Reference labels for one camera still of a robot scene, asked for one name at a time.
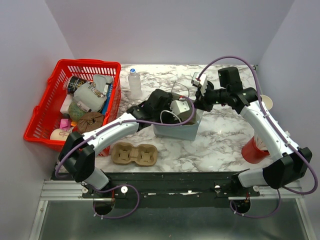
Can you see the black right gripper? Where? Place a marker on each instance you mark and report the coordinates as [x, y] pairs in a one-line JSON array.
[[201, 102]]

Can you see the light blue paper bag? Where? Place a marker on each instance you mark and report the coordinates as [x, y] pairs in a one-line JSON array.
[[182, 132]]

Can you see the stack of green paper cups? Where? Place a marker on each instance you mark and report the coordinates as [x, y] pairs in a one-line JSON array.
[[267, 102]]

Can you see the brown pulp cup carrier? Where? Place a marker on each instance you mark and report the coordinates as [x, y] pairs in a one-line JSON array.
[[143, 155]]

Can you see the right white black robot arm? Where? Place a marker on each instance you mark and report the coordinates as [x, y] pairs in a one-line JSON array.
[[289, 160]]

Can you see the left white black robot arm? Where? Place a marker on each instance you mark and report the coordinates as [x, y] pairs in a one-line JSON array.
[[80, 150]]

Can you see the stack of black lids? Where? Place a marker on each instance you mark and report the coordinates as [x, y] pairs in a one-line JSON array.
[[210, 86]]

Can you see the red cup holder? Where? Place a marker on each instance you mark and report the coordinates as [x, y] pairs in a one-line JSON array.
[[252, 154]]

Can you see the clear plastic water bottle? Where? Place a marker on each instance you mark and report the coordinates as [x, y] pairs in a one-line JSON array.
[[134, 81]]

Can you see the blue flat package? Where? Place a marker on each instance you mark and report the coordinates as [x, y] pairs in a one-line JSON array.
[[108, 92]]

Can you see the grey crumpled bag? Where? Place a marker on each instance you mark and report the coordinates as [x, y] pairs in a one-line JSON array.
[[102, 82]]

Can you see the grey printed pouch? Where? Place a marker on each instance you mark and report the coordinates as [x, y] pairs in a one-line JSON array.
[[88, 98]]

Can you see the brown round package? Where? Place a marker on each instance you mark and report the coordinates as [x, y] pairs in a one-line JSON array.
[[89, 122]]

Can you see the green round pouch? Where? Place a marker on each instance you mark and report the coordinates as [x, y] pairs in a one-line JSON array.
[[75, 112]]

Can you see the black snack can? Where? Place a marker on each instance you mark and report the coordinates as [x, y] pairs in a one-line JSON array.
[[75, 82]]

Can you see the pink small box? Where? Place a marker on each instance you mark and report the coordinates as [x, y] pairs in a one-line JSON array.
[[65, 124]]

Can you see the beige round bun toy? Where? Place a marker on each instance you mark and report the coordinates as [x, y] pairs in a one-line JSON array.
[[59, 135]]

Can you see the red plastic basket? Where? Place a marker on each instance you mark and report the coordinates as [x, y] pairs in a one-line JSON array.
[[46, 115]]

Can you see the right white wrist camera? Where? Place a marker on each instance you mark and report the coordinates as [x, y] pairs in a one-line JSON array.
[[200, 82]]

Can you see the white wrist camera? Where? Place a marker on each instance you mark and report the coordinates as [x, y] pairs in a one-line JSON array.
[[200, 82], [181, 109]]

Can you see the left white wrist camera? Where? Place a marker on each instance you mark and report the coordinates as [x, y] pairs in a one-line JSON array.
[[181, 109]]

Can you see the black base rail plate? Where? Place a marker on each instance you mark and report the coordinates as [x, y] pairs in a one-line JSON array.
[[171, 190]]

